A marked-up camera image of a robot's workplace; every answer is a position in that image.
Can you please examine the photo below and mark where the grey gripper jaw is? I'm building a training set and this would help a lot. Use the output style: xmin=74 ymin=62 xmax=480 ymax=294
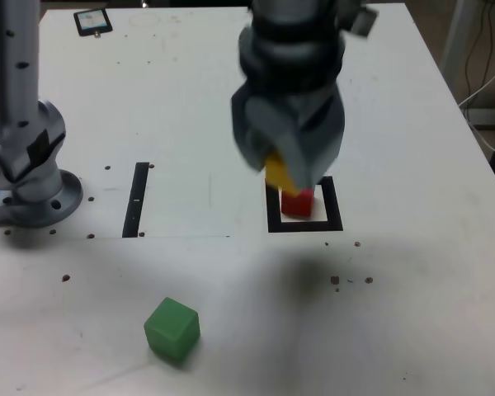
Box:
xmin=247 ymin=85 xmax=347 ymax=194
xmin=229 ymin=84 xmax=276 ymax=174

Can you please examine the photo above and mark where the yellow cube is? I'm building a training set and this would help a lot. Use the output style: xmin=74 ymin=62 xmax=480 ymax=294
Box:
xmin=264 ymin=150 xmax=302 ymax=196

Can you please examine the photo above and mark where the red cube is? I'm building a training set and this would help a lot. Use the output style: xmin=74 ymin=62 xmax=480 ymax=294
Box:
xmin=280 ymin=187 xmax=316 ymax=219

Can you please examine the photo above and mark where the green cube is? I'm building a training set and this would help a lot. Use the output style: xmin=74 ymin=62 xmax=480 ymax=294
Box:
xmin=143 ymin=297 xmax=201 ymax=365

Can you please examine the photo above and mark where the black tape square outline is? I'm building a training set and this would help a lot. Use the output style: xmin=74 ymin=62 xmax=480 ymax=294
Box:
xmin=264 ymin=176 xmax=344 ymax=234

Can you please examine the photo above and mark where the black tape strip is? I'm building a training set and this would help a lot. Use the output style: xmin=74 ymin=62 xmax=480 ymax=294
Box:
xmin=121 ymin=162 xmax=150 ymax=239

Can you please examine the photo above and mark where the small black framed card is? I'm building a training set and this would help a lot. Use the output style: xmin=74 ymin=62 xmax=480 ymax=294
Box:
xmin=73 ymin=7 xmax=114 ymax=37

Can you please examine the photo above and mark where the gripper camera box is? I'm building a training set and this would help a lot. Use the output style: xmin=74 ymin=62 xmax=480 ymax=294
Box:
xmin=348 ymin=6 xmax=380 ymax=39

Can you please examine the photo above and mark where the white cable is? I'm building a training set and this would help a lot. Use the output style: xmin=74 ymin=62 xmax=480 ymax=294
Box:
xmin=457 ymin=51 xmax=495 ymax=157

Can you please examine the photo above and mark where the white post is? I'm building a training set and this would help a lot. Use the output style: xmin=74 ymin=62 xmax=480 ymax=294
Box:
xmin=438 ymin=0 xmax=478 ymax=83

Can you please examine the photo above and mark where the black cable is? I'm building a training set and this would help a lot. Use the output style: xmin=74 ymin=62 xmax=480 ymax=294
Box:
xmin=485 ymin=0 xmax=495 ymax=83
xmin=464 ymin=0 xmax=486 ymax=98

